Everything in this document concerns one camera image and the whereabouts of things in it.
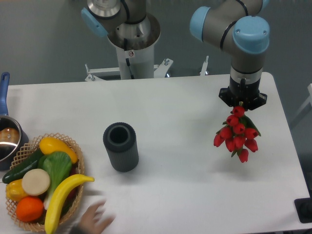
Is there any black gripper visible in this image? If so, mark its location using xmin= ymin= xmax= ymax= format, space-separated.
xmin=218 ymin=77 xmax=267 ymax=109

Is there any red tulip bouquet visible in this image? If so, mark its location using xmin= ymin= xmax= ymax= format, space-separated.
xmin=213 ymin=101 xmax=261 ymax=163

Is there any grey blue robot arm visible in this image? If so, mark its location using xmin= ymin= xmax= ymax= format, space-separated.
xmin=81 ymin=0 xmax=270 ymax=110

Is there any blurred human hand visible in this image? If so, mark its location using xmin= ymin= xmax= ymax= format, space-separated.
xmin=77 ymin=200 xmax=116 ymax=234

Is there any black device at edge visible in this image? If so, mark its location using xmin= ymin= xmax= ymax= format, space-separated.
xmin=294 ymin=197 xmax=312 ymax=223

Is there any dark grey ribbed vase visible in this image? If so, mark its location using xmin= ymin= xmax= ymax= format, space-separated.
xmin=103 ymin=122 xmax=139 ymax=172

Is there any green bok choy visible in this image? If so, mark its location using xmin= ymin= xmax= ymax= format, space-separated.
xmin=38 ymin=151 xmax=72 ymax=210

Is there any yellow squash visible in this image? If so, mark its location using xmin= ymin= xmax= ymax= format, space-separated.
xmin=39 ymin=137 xmax=78 ymax=164

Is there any yellow banana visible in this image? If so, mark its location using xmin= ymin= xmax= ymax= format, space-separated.
xmin=44 ymin=174 xmax=95 ymax=234

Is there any beige round disc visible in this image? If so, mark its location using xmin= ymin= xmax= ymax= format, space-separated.
xmin=21 ymin=169 xmax=50 ymax=196

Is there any woven wicker basket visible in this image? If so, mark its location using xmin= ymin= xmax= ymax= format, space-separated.
xmin=6 ymin=133 xmax=85 ymax=232

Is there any green cucumber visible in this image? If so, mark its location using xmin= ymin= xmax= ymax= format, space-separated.
xmin=2 ymin=148 xmax=44 ymax=184

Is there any orange fruit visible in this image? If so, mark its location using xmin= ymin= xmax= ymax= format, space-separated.
xmin=16 ymin=196 xmax=44 ymax=222

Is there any yellow bell pepper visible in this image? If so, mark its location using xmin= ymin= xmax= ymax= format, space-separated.
xmin=6 ymin=179 xmax=29 ymax=202

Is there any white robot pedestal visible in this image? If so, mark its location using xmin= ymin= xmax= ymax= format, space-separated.
xmin=107 ymin=12 xmax=161 ymax=80

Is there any blue handled saucepan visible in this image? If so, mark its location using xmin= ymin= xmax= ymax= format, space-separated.
xmin=0 ymin=72 xmax=29 ymax=171

